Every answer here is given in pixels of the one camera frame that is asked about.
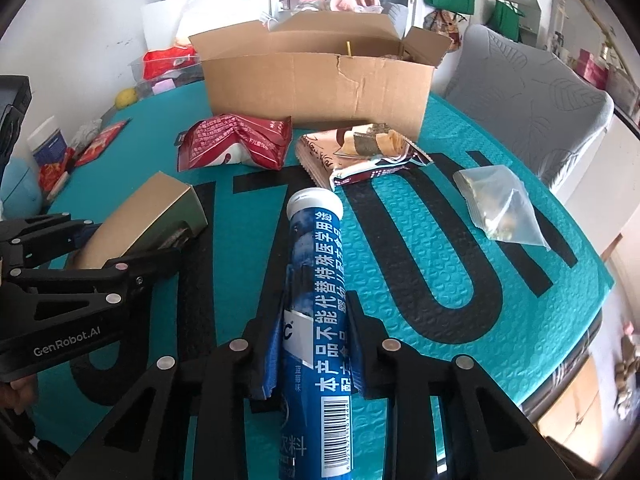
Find flat cardboard sheet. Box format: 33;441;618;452
540;355;619;447

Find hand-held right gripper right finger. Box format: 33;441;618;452
346;289;551;480

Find person's left hand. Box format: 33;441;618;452
0;376;39;412

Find grey covered chair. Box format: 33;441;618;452
382;2;412;36
444;24;615;192

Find tan paper box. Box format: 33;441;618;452
70;171;209;271

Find brown boots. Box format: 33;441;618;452
615;330;640;421

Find clear plastic bin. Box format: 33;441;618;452
129;47;206;94

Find blue tablet tube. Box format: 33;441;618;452
277;187;359;480

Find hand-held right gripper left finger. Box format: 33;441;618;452
62;310;286;480

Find patterned shopping bag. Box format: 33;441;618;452
424;10;461;54

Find teal printed mat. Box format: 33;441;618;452
30;80;616;480

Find white jar blue label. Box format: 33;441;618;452
27;116;69;169

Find light blue bag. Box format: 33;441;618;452
0;157;44;216

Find patterned red sachet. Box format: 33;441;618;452
37;160;71;192

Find pink gift box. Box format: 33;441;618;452
575;49;609;86

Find red snack packet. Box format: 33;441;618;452
176;114;294;174

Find white fridge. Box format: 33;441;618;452
141;0;273;52

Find brown cardboard box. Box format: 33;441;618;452
189;10;453;142

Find brown snack packet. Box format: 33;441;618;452
295;122;435;192

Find large red packet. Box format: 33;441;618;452
142;47;201;81

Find clear zip bag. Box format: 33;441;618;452
452;166;551;251

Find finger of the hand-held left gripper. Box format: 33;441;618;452
0;246;184;335
0;213;102;267

